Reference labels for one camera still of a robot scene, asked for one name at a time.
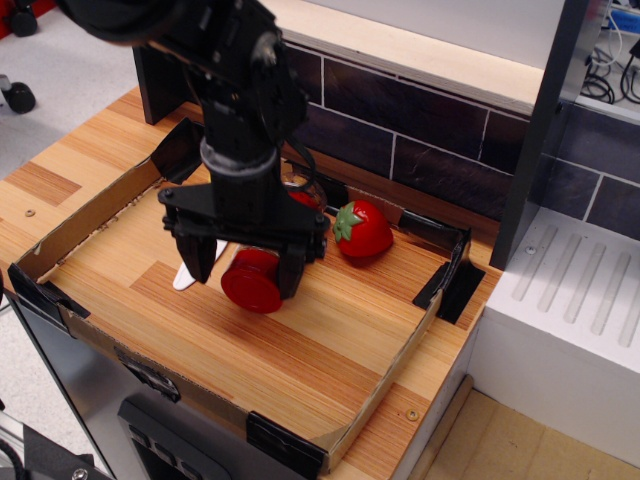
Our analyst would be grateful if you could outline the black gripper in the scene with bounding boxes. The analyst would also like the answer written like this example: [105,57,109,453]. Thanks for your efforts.
[158,152,329,300]

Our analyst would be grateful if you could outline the red-capped basil spice bottle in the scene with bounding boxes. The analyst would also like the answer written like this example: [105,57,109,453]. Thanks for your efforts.
[221,171,327,314]

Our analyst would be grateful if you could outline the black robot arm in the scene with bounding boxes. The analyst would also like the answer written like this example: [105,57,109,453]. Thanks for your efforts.
[60,1,329,299]

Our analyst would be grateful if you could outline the cardboard fence with black tape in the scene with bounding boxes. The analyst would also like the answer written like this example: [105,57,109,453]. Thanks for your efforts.
[1,108,500,479]

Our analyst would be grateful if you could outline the red toy strawberry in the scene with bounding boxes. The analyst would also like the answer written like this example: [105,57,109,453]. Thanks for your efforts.
[332,200,394,257]

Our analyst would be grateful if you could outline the black toy oven front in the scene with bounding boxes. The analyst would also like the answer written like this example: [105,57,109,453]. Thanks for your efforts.
[118,400,232,480]

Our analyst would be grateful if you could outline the black office chair caster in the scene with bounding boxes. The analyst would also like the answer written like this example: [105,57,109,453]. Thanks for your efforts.
[0,74,36,114]

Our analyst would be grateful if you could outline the white toy sink drainboard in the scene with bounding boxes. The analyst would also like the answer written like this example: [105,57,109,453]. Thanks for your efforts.
[468,209,639,464]

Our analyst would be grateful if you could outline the yellow-handled white toy knife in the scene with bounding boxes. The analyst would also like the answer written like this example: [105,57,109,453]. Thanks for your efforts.
[173,240,228,291]

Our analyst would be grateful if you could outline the cables in background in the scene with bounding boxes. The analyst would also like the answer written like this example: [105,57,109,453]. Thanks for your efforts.
[579,0,640,106]

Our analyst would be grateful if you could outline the dark grey vertical post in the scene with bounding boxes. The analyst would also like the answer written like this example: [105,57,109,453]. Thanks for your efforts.
[490,1,606,270]

